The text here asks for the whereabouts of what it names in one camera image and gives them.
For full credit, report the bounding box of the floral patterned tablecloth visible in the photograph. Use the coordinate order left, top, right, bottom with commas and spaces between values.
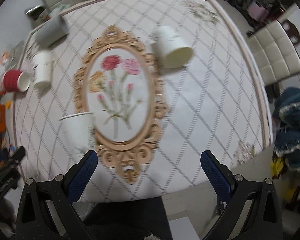
13, 0, 272, 203

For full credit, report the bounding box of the white paper cup lying right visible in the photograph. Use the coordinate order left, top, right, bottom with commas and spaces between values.
151, 25, 194, 69

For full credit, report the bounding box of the white cup with calligraphy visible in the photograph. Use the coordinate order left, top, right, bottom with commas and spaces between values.
32, 50, 53, 88

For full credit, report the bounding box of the pink suitcase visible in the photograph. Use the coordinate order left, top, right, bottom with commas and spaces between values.
247, 0, 269, 22

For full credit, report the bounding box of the white paper cup with birds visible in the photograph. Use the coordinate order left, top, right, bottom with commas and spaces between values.
59, 112, 96, 163

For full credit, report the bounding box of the white padded chair right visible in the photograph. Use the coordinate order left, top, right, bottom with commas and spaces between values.
247, 20, 300, 87

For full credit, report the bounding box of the blue denim ruffled cloth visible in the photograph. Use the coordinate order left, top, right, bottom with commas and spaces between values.
273, 87, 300, 171

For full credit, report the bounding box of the grey paper cup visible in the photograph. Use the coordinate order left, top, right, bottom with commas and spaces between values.
34, 15, 69, 48

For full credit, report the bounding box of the dark wooden chair right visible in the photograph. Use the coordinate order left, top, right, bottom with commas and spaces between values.
281, 19, 300, 46

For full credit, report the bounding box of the red ribbed paper cup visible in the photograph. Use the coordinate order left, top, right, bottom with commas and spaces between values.
3, 69, 31, 92

